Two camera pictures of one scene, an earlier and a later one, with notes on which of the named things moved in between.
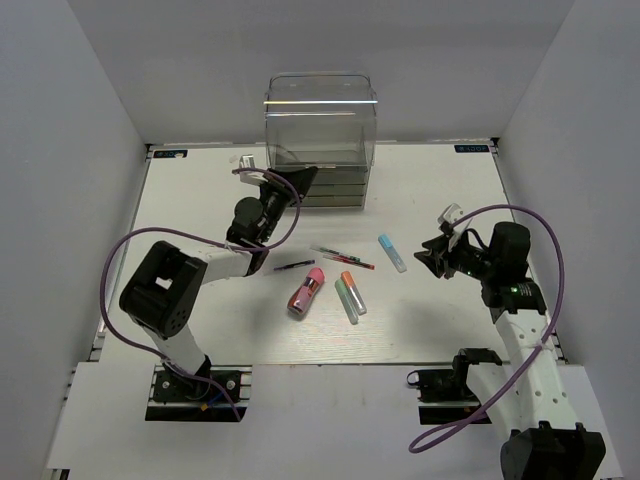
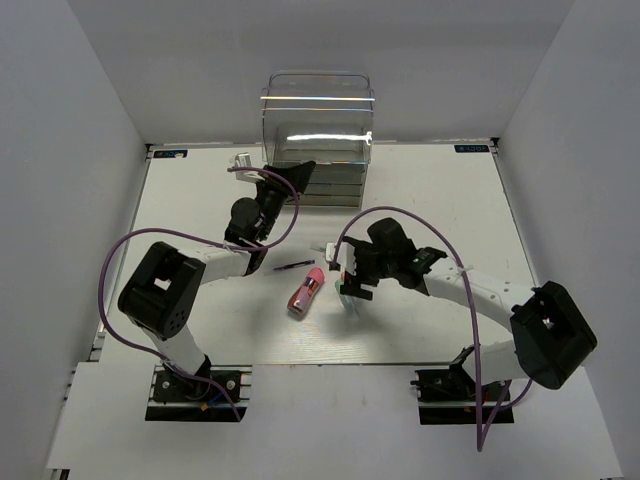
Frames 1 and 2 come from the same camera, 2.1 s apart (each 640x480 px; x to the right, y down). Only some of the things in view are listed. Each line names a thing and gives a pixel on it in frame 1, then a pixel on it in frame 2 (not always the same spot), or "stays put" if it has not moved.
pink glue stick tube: [302, 295] stays put
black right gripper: [442, 251] to [361, 249]
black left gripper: [301, 178] stays put
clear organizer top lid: [320, 119] stays put
